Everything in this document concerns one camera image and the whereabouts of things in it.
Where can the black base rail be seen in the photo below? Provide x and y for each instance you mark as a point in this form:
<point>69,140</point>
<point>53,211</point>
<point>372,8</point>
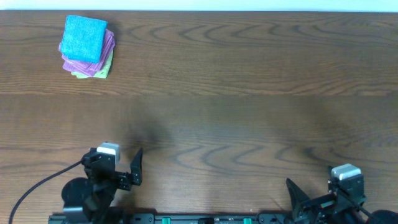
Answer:
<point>150,218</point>

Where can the folded purple cloth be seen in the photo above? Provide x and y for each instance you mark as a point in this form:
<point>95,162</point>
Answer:
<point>89,68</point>

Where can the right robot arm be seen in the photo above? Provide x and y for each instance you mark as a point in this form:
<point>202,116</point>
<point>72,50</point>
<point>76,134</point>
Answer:
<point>377,217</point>

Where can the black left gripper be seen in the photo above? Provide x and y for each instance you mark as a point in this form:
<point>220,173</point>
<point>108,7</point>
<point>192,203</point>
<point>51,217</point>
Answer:
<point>117,178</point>

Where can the blue cloth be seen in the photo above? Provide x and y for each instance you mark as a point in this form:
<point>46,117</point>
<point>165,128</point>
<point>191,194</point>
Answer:
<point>83,38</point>

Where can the folded green cloth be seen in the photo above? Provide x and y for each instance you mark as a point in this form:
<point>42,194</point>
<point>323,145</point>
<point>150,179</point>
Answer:
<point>103,73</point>

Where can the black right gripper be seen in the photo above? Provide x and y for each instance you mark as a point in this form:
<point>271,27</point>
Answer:
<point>322,206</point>

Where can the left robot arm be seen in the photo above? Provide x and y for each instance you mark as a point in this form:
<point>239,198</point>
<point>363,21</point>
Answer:
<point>88,200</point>

